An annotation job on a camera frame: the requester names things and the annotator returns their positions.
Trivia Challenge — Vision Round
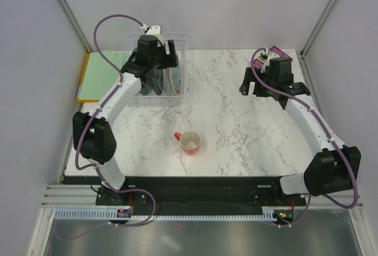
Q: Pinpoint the red plate teal flower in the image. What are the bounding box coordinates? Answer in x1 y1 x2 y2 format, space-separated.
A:
168 59 182 96

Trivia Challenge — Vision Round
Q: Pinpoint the dark teal blossom plate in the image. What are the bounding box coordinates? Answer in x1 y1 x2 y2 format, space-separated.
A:
150 69 164 96

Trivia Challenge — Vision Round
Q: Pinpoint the grey-teal plate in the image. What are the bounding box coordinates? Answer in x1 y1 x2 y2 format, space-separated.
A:
139 81 153 96

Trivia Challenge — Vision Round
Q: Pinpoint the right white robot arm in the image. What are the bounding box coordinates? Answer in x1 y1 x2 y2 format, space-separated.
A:
239 57 361 205

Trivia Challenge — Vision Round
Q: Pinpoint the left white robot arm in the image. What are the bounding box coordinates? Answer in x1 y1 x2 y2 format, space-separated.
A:
73 35 180 205

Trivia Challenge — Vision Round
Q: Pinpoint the purple book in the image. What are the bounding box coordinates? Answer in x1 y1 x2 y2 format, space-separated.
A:
251 46 293 73

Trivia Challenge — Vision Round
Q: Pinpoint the green cutting board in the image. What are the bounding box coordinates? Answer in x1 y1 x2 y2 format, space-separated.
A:
79 51 128 100

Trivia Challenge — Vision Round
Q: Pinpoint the yellow cutting board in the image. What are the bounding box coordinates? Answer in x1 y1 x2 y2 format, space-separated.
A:
76 52 103 103

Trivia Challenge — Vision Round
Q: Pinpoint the orange mug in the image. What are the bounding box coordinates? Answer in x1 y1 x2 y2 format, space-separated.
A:
174 131 201 155

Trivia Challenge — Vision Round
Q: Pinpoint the clear wire dish rack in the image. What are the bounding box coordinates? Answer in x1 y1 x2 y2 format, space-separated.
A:
122 33 188 106

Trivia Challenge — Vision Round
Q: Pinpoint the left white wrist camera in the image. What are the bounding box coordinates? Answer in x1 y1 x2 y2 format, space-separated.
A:
141 24 164 46

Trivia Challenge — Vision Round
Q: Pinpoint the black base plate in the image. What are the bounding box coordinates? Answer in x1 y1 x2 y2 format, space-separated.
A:
60 175 307 218

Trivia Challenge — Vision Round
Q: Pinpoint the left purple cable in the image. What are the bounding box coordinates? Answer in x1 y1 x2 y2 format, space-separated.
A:
73 14 157 241

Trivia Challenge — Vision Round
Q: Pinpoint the white slotted cable duct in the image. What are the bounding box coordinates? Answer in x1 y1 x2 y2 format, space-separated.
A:
54 208 287 222

